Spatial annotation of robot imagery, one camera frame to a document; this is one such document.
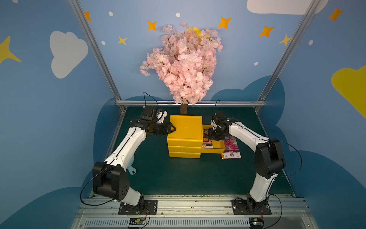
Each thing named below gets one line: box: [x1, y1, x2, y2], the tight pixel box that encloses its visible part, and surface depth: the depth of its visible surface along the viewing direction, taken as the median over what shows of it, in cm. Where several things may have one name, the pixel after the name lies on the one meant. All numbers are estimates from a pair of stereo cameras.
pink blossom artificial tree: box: [139, 22, 224, 115], surface depth 72 cm
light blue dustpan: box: [126, 153, 137, 176], surface depth 86 cm
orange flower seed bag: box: [202, 129, 214, 149], surface depth 93 cm
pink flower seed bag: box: [223, 135, 242, 159], surface depth 97 cm
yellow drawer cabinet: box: [167, 114, 204, 159], surface depth 83 cm
